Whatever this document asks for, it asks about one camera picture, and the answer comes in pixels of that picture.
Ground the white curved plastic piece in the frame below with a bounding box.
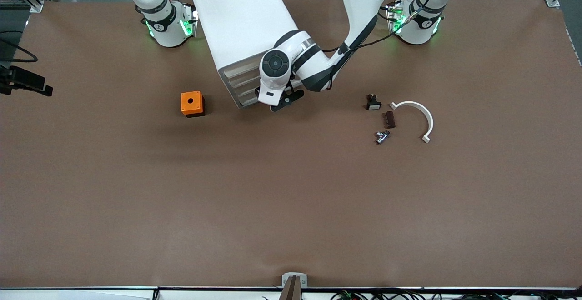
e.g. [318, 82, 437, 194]
[390, 101, 434, 144]

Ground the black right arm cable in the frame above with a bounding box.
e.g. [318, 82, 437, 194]
[0, 31, 38, 63]

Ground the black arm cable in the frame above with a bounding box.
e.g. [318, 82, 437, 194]
[318, 0, 448, 92]
[0, 31, 38, 63]

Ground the orange button enclosure box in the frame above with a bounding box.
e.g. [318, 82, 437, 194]
[180, 90, 206, 118]

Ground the white table edge rail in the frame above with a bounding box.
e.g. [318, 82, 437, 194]
[0, 286, 582, 300]

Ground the grey metal bracket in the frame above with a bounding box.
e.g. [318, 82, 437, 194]
[281, 272, 308, 300]

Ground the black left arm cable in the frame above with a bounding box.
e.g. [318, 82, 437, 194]
[318, 0, 448, 92]

